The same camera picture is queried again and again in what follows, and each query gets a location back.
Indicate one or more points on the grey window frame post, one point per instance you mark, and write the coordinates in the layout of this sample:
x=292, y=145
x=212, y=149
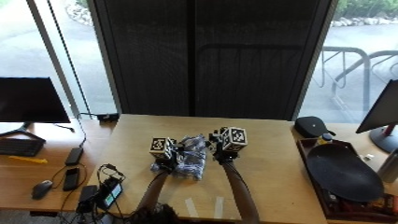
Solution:
x=53, y=59

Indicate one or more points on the white marker cube right glove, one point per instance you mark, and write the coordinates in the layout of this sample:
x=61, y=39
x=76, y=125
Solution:
x=235, y=139

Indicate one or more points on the small bottle with dark cap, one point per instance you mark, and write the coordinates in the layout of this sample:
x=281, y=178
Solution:
x=325, y=138

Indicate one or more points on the dark window blind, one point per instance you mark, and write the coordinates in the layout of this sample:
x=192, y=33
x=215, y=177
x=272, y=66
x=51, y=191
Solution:
x=207, y=56

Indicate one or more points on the person's right hand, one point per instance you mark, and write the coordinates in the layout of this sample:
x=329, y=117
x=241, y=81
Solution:
x=224, y=155

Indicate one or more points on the black device with screen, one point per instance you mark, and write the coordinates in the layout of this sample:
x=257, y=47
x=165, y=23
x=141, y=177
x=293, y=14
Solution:
x=111, y=193

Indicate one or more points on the person's left hand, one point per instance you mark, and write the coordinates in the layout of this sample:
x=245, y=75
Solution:
x=168, y=161

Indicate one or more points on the small white item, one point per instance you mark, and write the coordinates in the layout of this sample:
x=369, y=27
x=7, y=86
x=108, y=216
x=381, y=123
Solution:
x=368, y=157

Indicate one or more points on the black keyboard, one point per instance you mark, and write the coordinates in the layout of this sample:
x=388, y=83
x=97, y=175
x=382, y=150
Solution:
x=19, y=147

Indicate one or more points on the black oval dish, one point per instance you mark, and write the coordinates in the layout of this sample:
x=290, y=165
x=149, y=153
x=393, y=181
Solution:
x=344, y=174

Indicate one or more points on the black phone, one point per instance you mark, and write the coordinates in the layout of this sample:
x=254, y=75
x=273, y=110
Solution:
x=71, y=179

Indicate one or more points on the steel drinking bottle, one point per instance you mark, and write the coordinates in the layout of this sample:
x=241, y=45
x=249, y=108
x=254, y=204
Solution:
x=389, y=168

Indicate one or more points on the white marker cube left glove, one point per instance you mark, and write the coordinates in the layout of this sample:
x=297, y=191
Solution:
x=161, y=147

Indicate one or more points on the grey metal bike rack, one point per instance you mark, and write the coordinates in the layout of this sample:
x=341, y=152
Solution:
x=365, y=71

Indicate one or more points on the black computer monitor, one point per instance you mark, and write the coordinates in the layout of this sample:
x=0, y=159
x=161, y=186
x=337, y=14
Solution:
x=28, y=99

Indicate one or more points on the white tape strip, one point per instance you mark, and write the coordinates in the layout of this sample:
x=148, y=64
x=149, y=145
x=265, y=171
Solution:
x=192, y=207
x=219, y=207

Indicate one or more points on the small black box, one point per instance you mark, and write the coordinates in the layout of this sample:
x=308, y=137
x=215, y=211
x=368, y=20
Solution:
x=108, y=117

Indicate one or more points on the white marker cube glove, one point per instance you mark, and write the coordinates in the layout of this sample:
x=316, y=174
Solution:
x=235, y=139
x=161, y=147

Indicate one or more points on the dark wooden tray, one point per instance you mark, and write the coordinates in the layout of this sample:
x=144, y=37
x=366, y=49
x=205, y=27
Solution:
x=318, y=186

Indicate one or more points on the black power adapter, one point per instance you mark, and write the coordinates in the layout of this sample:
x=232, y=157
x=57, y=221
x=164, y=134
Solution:
x=88, y=196

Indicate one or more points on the black monitor with red stand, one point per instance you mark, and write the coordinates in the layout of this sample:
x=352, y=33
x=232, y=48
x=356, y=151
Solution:
x=381, y=112

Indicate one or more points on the yellow flat tool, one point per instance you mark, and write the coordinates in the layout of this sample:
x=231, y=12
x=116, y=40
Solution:
x=28, y=160

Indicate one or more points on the black computer mouse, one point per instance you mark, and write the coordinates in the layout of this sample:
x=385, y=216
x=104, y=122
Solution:
x=41, y=189

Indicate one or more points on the black power brick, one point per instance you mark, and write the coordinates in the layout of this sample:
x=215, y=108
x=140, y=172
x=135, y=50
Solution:
x=73, y=156

